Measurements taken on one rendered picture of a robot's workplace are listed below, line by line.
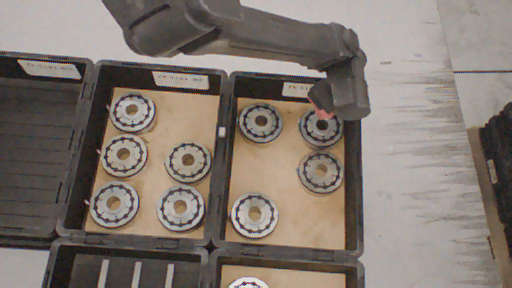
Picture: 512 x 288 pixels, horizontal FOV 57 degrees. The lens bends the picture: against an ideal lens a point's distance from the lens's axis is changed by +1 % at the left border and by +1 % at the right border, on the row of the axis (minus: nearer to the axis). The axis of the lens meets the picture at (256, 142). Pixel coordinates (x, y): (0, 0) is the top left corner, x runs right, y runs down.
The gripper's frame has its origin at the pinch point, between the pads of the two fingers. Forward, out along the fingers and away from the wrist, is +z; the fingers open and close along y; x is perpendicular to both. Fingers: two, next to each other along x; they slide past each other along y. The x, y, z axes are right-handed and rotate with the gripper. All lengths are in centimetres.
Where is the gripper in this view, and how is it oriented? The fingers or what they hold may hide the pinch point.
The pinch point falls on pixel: (331, 108)
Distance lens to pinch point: 102.8
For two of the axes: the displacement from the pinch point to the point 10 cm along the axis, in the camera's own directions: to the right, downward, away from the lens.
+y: 8.3, -5.0, 2.4
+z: -0.3, 3.9, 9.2
